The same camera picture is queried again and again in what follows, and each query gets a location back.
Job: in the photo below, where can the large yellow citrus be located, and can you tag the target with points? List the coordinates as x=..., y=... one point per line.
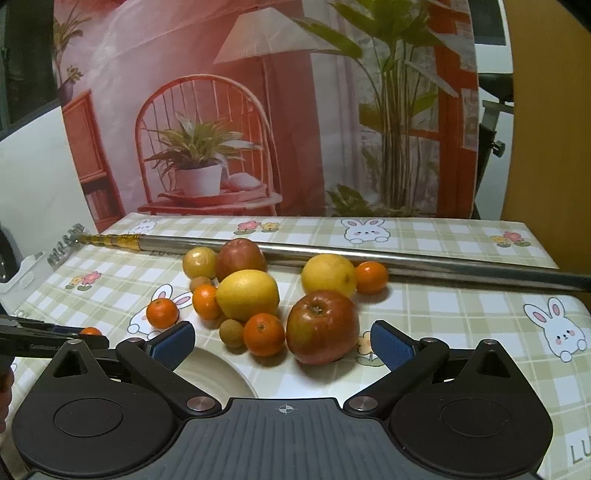
x=328, y=274
x=247, y=295

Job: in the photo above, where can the orange board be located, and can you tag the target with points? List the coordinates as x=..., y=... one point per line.
x=554, y=115

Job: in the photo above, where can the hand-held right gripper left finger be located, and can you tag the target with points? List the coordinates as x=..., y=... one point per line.
x=173, y=344

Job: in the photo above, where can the checked rabbit print tablecloth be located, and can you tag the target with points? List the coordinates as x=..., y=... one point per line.
x=461, y=304

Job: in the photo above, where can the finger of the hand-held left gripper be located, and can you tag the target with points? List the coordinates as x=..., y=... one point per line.
x=32, y=346
x=37, y=326

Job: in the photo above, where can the small yellow round fruit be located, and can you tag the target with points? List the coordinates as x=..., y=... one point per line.
x=199, y=263

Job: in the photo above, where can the long metal pole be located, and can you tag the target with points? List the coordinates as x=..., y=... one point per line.
x=323, y=258

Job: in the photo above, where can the person's left hand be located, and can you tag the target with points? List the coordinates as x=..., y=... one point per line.
x=4, y=381

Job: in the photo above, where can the white plastic holder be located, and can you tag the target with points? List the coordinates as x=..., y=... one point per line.
x=18, y=277

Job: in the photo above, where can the printed room scene backdrop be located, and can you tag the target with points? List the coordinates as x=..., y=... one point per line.
x=300, y=115

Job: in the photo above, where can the dark window pane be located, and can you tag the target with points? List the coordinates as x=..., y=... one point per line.
x=27, y=55

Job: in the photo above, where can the red apple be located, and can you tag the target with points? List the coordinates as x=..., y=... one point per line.
x=240, y=258
x=323, y=327

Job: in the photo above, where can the small brown longan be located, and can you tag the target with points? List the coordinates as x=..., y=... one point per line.
x=231, y=333
x=201, y=282

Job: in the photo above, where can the white plate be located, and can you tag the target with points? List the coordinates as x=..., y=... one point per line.
x=217, y=374

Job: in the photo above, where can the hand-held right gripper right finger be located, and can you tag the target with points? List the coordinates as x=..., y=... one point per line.
x=390, y=344

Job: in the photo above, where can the orange tangerine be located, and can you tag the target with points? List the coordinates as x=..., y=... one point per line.
x=206, y=301
x=162, y=313
x=371, y=277
x=264, y=334
x=90, y=331

